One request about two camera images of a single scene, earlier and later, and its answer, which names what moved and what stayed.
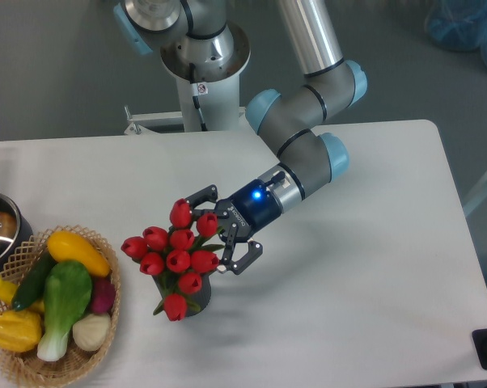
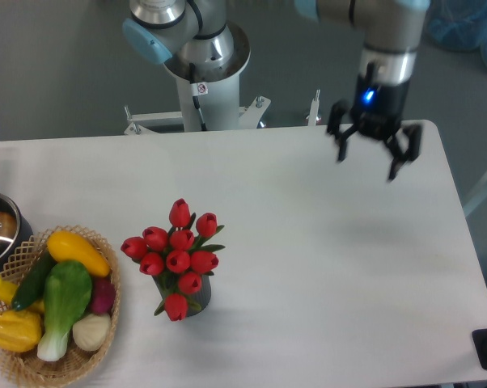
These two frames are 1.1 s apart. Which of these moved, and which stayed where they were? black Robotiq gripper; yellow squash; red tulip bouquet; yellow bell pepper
Moved: black Robotiq gripper
Stayed: red tulip bouquet; yellow bell pepper; yellow squash
